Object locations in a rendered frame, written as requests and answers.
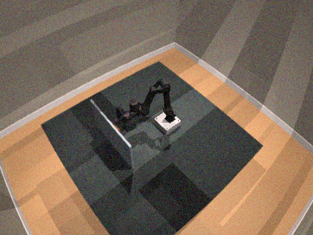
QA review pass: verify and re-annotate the grey wall panel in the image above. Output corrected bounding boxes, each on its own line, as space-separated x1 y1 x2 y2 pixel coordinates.
91 100 134 169

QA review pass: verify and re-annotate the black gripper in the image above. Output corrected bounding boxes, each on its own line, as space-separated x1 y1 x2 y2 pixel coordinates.
112 106 134 132

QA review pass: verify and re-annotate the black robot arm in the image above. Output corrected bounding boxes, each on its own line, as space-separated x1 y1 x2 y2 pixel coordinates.
129 79 176 123

